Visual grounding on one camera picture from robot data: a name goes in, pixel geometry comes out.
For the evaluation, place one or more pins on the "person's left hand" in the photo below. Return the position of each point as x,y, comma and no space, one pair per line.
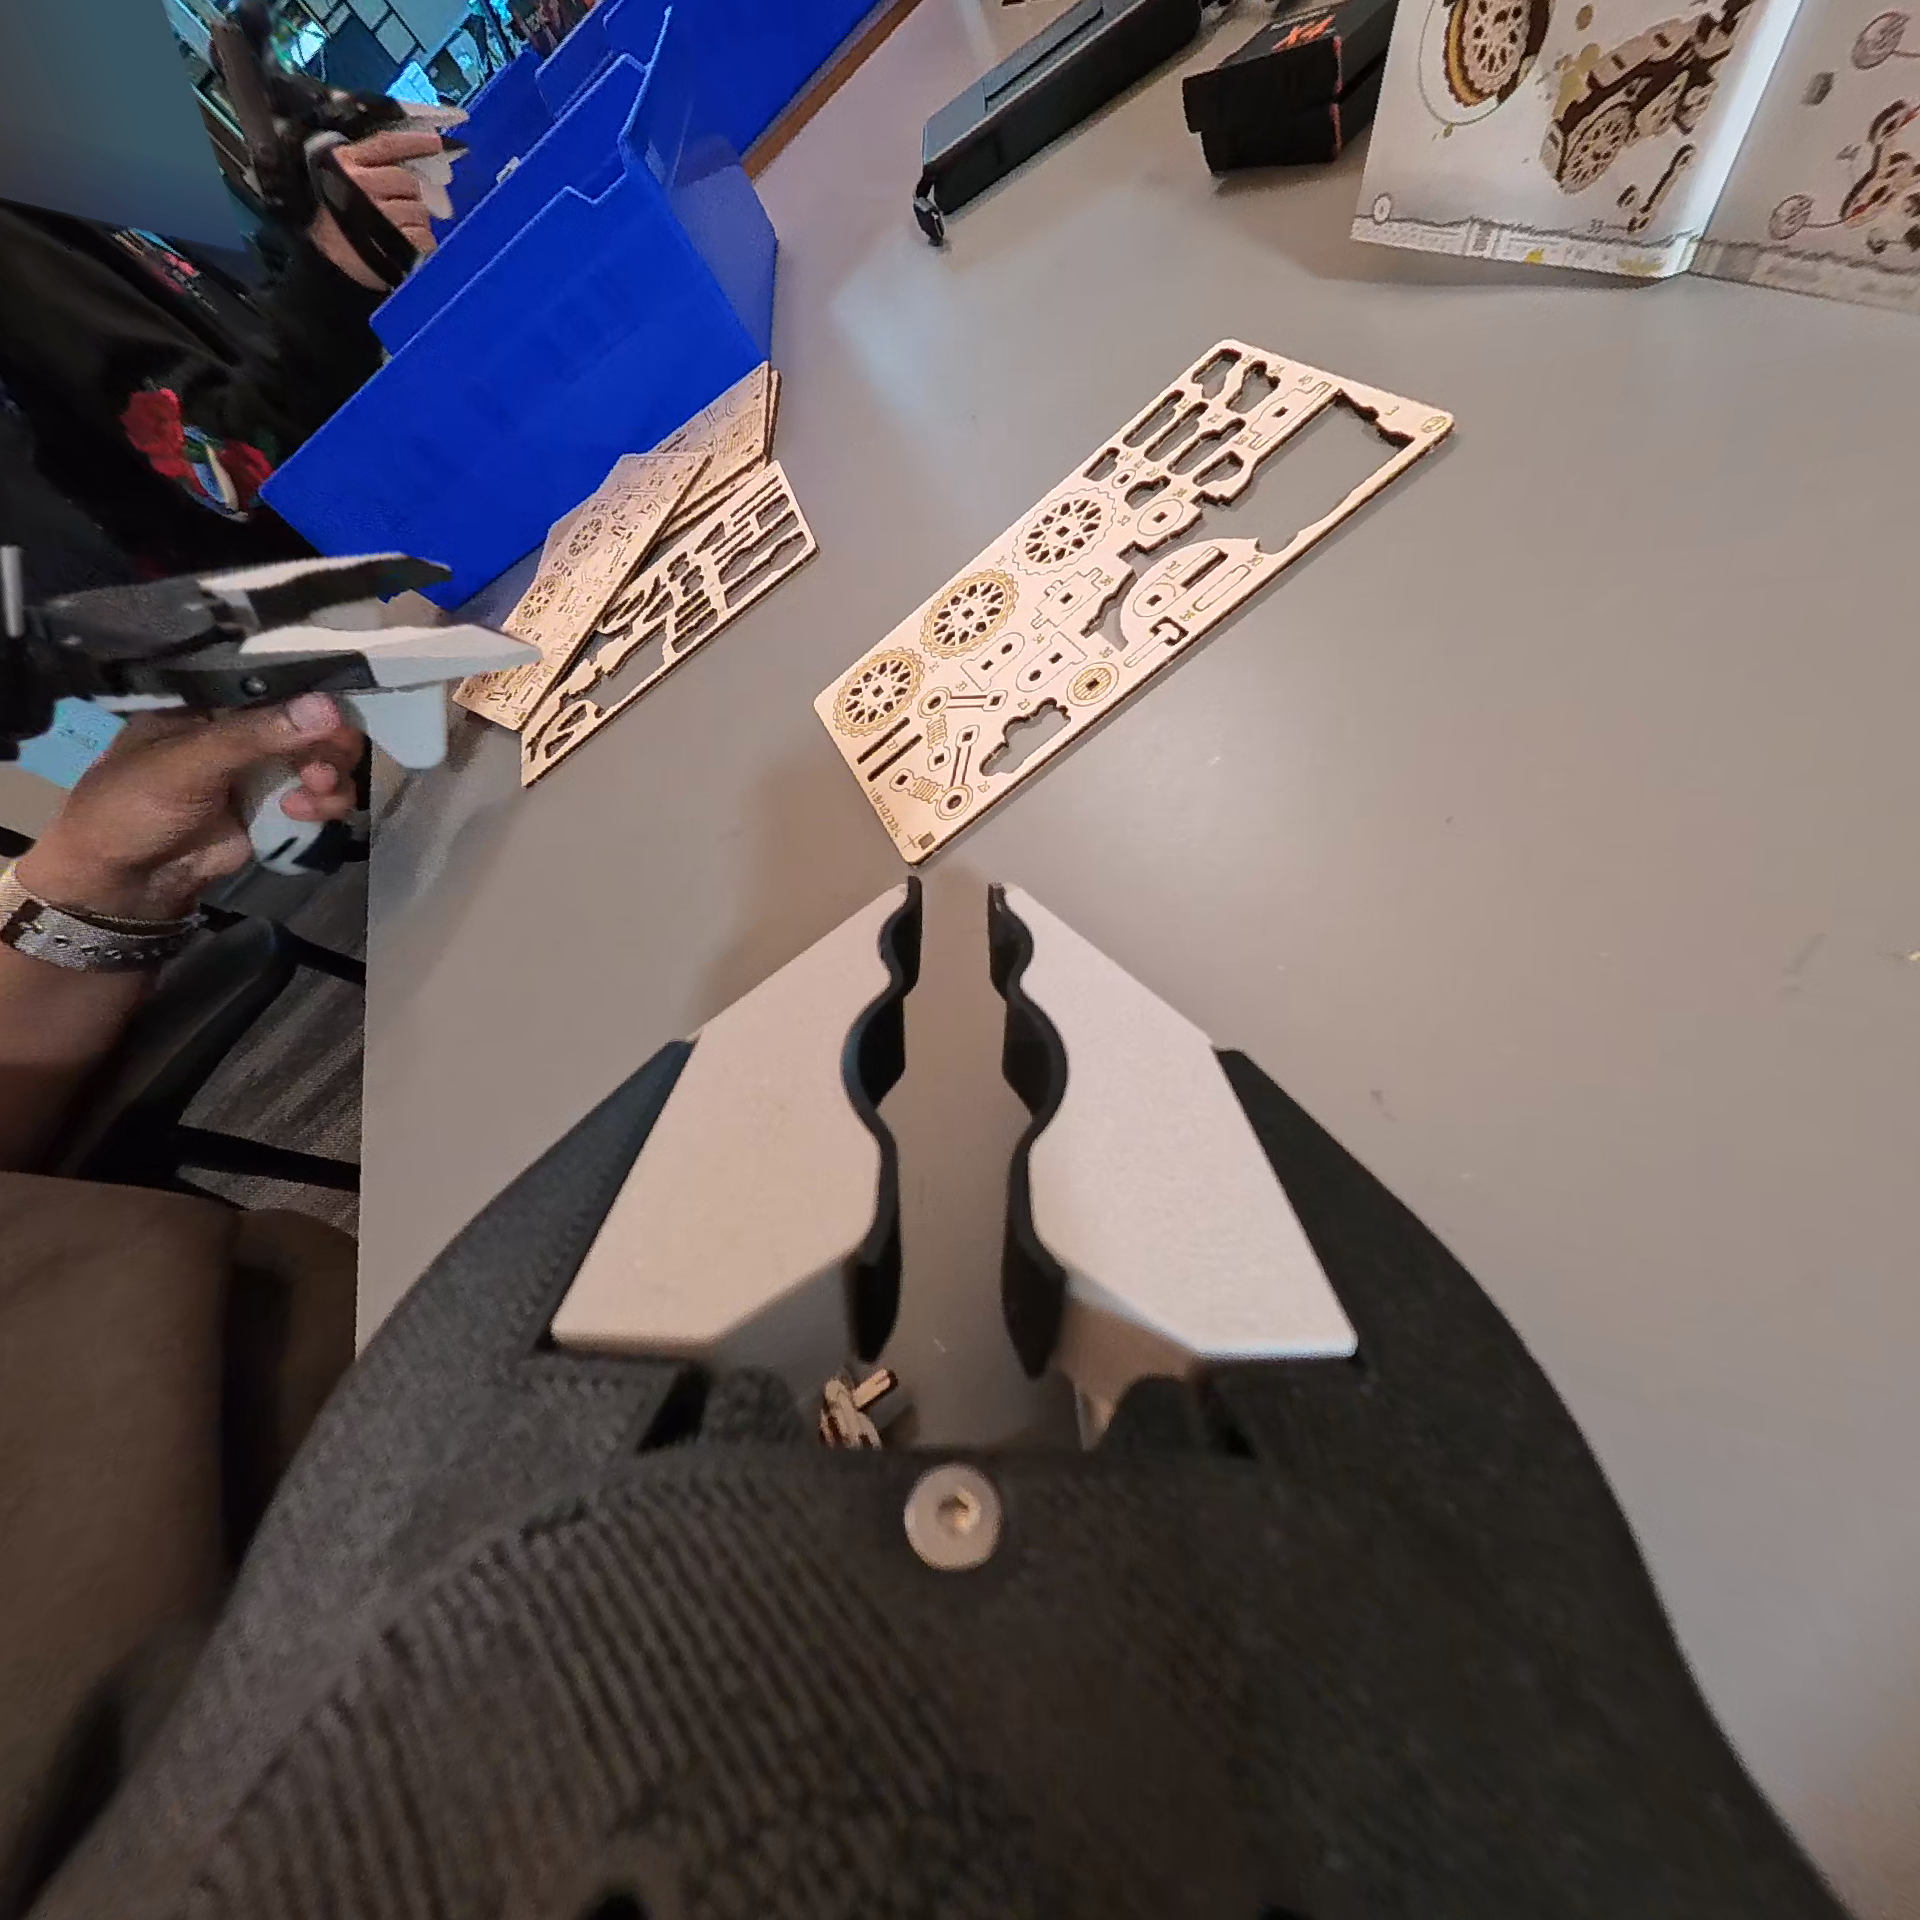
150,810

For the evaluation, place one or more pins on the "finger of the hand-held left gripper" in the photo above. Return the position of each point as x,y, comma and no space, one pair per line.
435,653
278,579

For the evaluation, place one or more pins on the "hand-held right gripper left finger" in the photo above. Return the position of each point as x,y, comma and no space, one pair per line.
721,1201

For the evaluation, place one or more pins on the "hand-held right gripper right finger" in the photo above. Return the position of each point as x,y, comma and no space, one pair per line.
1185,1201

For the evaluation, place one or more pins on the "small black box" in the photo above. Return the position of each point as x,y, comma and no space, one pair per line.
1277,106

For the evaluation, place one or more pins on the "long black case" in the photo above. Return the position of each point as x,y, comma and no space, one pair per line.
1051,91

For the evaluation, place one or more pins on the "wooden puzzle sheet with gears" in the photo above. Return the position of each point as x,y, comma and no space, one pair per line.
863,743

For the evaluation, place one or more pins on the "person's brown clothing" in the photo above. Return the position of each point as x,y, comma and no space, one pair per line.
119,1425

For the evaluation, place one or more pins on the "cut-out wooden puzzle sheet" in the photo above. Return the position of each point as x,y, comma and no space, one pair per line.
803,540

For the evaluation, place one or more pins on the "folded model instruction booklet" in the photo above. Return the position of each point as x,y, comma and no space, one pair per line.
1652,182

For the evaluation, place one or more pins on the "person's left forearm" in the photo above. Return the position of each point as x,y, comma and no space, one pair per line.
61,1036

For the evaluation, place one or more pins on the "black office chair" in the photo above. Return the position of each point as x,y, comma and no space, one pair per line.
181,1036

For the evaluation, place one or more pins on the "silver wristwatch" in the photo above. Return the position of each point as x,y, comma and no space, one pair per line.
105,932

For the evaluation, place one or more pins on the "grey desk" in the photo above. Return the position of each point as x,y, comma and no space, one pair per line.
1500,902

